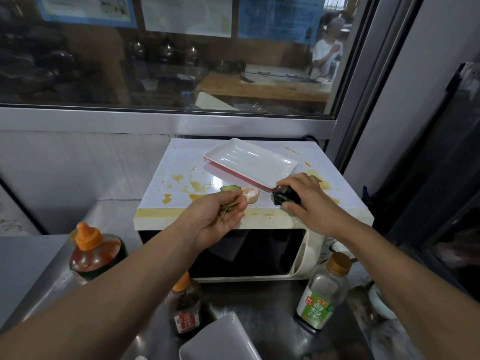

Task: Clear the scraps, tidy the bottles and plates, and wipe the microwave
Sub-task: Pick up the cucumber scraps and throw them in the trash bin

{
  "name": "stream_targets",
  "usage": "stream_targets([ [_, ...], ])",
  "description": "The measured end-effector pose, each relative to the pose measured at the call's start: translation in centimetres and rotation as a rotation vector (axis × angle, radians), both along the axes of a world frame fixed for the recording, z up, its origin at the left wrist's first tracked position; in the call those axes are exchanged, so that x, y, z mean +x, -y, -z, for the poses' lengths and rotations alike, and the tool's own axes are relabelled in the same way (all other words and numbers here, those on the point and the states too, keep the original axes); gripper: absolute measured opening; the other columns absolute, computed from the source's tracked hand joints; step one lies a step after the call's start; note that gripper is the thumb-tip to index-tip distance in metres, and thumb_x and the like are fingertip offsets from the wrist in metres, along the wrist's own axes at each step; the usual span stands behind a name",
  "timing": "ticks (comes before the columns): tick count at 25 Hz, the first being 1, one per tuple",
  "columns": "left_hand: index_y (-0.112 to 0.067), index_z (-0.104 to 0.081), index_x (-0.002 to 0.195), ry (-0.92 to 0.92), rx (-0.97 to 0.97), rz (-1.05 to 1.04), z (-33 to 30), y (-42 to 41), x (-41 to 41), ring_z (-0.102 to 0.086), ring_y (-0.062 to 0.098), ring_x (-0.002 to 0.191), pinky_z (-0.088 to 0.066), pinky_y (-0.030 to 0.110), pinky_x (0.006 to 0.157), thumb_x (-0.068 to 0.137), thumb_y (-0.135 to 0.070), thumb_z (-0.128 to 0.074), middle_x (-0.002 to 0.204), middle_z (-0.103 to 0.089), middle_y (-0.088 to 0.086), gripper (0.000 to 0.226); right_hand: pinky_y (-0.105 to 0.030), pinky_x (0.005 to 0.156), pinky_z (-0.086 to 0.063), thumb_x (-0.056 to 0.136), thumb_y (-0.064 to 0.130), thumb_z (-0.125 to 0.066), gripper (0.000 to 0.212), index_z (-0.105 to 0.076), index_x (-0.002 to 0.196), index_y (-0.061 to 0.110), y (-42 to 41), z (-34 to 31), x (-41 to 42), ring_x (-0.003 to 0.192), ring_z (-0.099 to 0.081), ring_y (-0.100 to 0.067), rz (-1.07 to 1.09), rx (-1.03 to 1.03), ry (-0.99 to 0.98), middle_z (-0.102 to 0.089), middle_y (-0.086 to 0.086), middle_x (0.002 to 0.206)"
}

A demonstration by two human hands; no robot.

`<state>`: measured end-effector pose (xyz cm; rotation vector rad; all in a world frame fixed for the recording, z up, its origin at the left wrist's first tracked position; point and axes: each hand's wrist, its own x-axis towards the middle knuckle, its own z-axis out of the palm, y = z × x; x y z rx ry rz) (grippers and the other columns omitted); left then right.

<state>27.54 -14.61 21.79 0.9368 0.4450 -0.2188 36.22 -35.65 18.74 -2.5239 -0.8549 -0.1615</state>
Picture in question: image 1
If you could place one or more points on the person's right hand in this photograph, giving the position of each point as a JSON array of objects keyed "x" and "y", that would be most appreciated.
[{"x": 318, "y": 209}]

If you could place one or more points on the person's left hand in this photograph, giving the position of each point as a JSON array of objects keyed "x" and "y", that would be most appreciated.
[{"x": 210, "y": 221}]

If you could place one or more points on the cucumber piece large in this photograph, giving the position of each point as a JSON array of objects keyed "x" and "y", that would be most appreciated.
[{"x": 287, "y": 196}]

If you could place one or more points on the cucumber piece small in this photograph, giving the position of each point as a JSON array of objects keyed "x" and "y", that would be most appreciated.
[{"x": 229, "y": 188}]

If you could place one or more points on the eggshell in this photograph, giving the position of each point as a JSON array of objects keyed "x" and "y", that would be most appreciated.
[{"x": 251, "y": 194}]

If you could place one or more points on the white microwave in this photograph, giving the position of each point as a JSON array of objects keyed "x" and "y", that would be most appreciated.
[{"x": 180, "y": 164}]

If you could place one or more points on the white rectangular plate red underside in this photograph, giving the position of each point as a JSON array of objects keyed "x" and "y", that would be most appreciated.
[{"x": 251, "y": 163}]

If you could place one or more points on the clear bottle green label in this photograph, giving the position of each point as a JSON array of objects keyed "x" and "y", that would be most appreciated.
[{"x": 322, "y": 292}]

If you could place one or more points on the dark sauce bottle orange cap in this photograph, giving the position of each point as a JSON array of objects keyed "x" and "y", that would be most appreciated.
[{"x": 185, "y": 307}]

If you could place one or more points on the plain white rectangular plate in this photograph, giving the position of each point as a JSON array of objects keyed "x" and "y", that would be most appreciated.
[{"x": 221, "y": 341}]

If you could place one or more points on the large ketchup bottle orange cap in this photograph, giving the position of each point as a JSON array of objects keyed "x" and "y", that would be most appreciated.
[{"x": 93, "y": 254}]

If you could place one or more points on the person's left forearm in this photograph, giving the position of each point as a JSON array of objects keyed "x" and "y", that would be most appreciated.
[{"x": 105, "y": 303}]

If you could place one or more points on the person's right forearm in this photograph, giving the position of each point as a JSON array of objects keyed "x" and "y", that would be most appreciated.
[{"x": 412, "y": 296}]

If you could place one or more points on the stainless steel table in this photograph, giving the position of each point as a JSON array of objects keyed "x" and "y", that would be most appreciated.
[{"x": 255, "y": 299}]

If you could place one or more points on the white bowl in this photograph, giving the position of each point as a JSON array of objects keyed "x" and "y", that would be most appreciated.
[{"x": 378, "y": 303}]

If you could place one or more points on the wooden kitchen counter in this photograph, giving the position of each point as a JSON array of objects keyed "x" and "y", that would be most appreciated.
[{"x": 243, "y": 89}]

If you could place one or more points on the clear plastic cup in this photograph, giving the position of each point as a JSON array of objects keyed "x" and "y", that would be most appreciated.
[{"x": 150, "y": 85}]

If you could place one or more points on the metal kettle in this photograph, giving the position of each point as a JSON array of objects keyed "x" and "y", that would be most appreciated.
[
  {"x": 191, "y": 55},
  {"x": 135, "y": 50},
  {"x": 167, "y": 53}
]

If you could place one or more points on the low grey cabinet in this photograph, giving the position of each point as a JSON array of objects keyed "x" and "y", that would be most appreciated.
[{"x": 26, "y": 273}]

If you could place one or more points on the white paper notice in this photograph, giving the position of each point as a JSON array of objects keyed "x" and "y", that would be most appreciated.
[{"x": 187, "y": 14}]

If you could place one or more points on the blue bordered poster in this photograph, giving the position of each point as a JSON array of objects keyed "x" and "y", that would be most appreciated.
[{"x": 82, "y": 9}]

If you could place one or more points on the glass window aluminium frame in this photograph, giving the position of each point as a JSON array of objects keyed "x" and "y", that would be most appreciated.
[{"x": 75, "y": 71}]

